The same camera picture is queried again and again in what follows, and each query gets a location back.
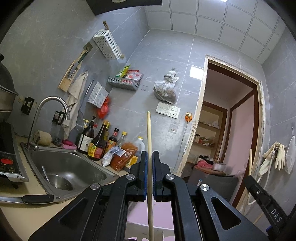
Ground chrome kitchen faucet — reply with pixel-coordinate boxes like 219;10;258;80
26;96;70;150

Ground white plastic utensil basket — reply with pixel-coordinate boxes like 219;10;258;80
125;222;175;240

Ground pink floral table cloth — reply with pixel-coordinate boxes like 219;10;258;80
126;200;175;231

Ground dark grey cabinet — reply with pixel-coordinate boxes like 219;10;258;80
188;167;238;201

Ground steel bowl in sink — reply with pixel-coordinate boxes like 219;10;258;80
47;174;73;191

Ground stainless steel sink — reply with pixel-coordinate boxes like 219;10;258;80
21;143;119;202

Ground orange spice bag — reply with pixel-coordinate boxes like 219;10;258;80
110;142;138;172

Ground hanging clear bag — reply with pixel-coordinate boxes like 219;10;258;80
285;126;296;175

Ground soy sauce bottle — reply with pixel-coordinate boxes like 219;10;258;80
87;120;109;161

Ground white rubber gloves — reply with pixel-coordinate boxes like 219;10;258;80
259;142;285;176

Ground small dark sauce bottle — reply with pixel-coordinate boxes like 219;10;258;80
106;128;119;151

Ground dark wine bottle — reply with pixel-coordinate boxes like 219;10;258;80
77;116;96;154

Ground cooking oil jug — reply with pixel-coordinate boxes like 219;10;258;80
124;136;145;172

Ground induction cooktop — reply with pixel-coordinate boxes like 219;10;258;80
0;121;29;183

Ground red plastic bag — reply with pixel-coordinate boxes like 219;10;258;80
96;97;110;119

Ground hanging plastic bag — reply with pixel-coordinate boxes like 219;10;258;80
154;67;180;104

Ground hanging beige towel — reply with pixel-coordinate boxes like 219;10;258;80
62;71;88;139

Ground wooden cutting board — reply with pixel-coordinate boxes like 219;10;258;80
58;42;93;92

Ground steel cooking pot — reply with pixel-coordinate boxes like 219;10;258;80
0;54;18;121

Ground black range hood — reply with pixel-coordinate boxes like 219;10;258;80
86;0;163;16

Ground wooden door frame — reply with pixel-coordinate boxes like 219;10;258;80
177;57;264;207

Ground black handled kitchen knife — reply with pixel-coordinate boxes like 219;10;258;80
0;194;60;205

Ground orange wall hook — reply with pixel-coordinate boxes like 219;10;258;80
185;112;193;123

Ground white wall socket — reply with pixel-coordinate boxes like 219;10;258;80
156;102;181;119

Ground small white wall rack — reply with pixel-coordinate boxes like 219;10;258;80
87;82;109;108

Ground grey wall spice shelf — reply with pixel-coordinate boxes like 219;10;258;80
107;73;143;91

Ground white wall basket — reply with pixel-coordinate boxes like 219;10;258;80
92;21;125;60

